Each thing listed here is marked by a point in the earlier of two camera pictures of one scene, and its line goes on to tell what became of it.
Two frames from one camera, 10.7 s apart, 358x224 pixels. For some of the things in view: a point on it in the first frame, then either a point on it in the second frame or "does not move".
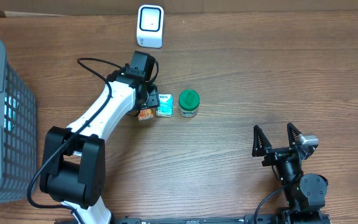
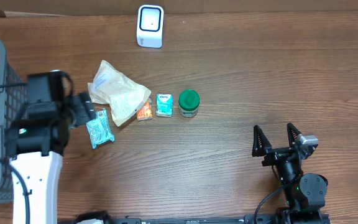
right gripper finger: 293,133 does not move
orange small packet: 146,114 does not move
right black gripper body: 275,155 does not move
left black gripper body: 153,100 -> 84,107
